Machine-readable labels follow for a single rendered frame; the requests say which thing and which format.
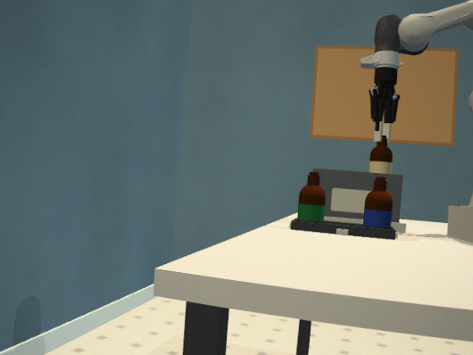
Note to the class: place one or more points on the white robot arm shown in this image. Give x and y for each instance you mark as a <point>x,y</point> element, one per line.
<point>414,30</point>

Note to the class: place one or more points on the brown bottle with blue label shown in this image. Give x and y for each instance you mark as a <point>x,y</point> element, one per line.
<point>378,206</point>

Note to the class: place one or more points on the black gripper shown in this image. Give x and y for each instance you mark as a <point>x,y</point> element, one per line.
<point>382,96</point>

